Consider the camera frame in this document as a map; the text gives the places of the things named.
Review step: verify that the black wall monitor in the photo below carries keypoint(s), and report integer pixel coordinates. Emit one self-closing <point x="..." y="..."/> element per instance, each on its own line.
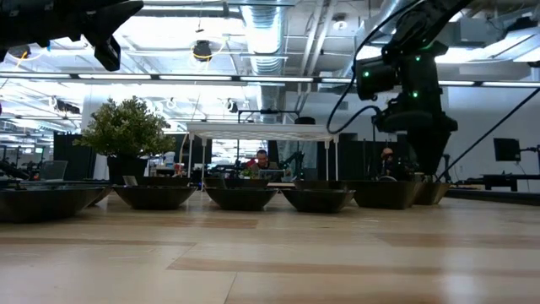
<point x="506" y="150"/>

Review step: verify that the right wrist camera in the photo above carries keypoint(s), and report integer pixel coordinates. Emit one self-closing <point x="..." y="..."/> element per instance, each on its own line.
<point x="388" y="120"/>

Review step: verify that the white lattice rack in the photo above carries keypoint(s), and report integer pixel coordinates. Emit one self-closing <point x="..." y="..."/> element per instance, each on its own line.
<point x="261" y="131"/>

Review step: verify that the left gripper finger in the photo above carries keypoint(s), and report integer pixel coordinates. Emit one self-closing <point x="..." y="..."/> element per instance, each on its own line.
<point x="109" y="23"/>
<point x="109" y="5"/>

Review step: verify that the grey laptop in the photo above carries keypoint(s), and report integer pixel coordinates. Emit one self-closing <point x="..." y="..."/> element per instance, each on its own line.
<point x="54" y="171"/>

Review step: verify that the person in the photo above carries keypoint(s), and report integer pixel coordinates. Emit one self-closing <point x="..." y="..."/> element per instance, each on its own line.
<point x="387" y="154"/>
<point x="262" y="158"/>

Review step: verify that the green potted plant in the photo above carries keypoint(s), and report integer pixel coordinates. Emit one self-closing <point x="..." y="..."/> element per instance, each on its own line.
<point x="126" y="126"/>

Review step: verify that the grey wall speaker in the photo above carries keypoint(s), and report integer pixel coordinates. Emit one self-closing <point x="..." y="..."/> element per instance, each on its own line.
<point x="342" y="105"/>

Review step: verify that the black rounded square mini plate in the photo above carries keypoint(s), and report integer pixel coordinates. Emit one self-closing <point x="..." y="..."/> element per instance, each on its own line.
<point x="318" y="202"/>
<point x="154" y="198"/>
<point x="46" y="204"/>
<point x="102" y="195"/>
<point x="240" y="199"/>

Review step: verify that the ceiling light strip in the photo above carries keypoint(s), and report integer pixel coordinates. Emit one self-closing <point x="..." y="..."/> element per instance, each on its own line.
<point x="198" y="77"/>

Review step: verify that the black partition panel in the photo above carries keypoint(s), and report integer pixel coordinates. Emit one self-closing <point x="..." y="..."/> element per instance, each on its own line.
<point x="354" y="160"/>
<point x="63" y="148"/>

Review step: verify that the black teardrop mini plate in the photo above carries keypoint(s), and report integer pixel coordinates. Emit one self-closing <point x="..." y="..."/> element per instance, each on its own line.
<point x="304" y="121"/>

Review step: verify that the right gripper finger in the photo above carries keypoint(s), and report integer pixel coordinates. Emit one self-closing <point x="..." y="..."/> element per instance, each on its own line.
<point x="439" y="148"/>
<point x="422" y="152"/>

